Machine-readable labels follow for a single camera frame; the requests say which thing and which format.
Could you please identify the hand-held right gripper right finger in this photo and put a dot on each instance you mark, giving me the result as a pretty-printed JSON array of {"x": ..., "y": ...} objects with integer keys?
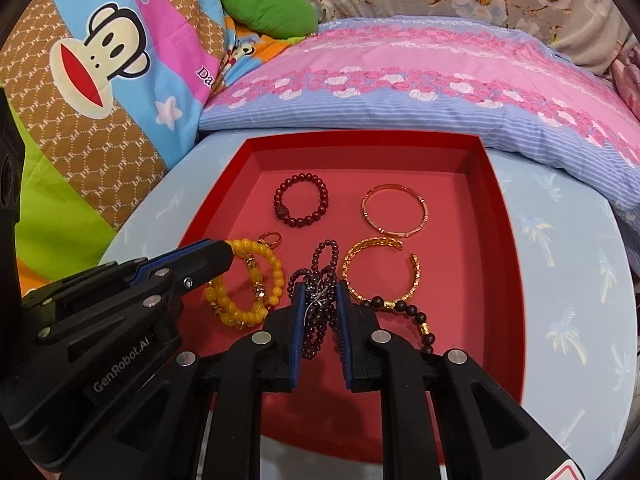
[{"x": 345, "y": 320}]

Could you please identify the pink and blue striped pillow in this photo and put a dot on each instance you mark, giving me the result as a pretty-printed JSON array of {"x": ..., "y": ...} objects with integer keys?
[{"x": 400, "y": 85}]

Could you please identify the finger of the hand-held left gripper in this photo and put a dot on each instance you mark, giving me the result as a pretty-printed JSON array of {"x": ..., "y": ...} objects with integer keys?
[
  {"x": 210, "y": 260},
  {"x": 175, "y": 257}
]

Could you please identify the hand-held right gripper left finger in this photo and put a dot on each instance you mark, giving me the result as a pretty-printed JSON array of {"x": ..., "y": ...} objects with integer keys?
[{"x": 298, "y": 320}]

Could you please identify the pink patterned cloth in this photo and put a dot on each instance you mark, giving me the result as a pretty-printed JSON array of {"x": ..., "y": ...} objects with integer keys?
[{"x": 627, "y": 80}]

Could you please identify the thin gold bangle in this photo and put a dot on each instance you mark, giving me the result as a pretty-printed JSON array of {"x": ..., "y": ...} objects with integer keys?
[{"x": 370, "y": 217}]

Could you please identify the colourful cartoon monkey blanket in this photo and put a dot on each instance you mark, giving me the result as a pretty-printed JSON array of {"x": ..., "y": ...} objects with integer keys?
[{"x": 100, "y": 110}]

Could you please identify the red cardboard box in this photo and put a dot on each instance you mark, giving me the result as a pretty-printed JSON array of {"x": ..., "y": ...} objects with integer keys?
[{"x": 400, "y": 410}]

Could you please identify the green pillow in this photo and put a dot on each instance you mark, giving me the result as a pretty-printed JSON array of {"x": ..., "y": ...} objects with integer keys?
[{"x": 270, "y": 7}]

